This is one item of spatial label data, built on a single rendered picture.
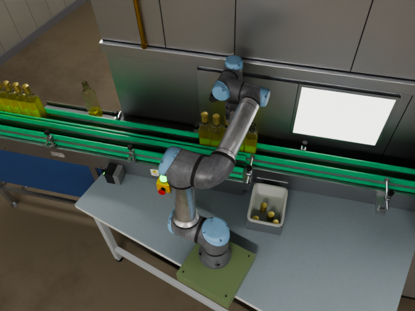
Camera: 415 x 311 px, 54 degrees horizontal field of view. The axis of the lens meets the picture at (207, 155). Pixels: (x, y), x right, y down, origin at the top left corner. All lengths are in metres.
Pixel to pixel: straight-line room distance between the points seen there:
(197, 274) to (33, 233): 1.60
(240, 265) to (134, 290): 1.05
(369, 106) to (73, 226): 2.12
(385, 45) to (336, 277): 1.02
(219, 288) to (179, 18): 1.17
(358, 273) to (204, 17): 1.32
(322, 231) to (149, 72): 1.16
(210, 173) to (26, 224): 2.07
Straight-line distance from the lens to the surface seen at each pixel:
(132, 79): 2.15
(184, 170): 1.38
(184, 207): 1.60
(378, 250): 2.12
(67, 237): 3.06
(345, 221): 2.15
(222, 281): 1.86
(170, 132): 2.16
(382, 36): 1.76
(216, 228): 1.71
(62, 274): 2.94
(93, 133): 2.25
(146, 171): 2.19
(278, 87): 1.90
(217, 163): 1.38
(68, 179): 2.64
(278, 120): 2.04
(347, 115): 2.00
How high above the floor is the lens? 2.56
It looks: 52 degrees down
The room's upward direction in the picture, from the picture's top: 3 degrees counter-clockwise
